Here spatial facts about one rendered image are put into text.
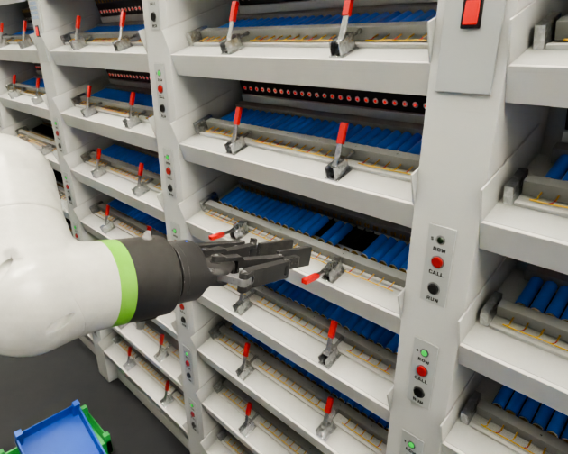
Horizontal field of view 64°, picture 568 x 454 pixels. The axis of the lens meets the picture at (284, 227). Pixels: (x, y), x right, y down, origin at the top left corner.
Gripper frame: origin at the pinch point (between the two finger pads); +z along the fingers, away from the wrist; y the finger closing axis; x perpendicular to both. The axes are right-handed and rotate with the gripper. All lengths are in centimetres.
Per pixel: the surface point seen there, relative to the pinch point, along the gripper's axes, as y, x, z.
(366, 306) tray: 6.0, -9.4, 16.0
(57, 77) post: -118, 21, 10
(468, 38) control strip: 17.5, 31.7, 6.7
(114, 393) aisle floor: -110, -100, 33
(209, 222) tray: -41.1, -7.2, 17.7
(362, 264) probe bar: 1.8, -3.6, 19.2
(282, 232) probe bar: -18.5, -3.6, 19.2
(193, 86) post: -48, 23, 14
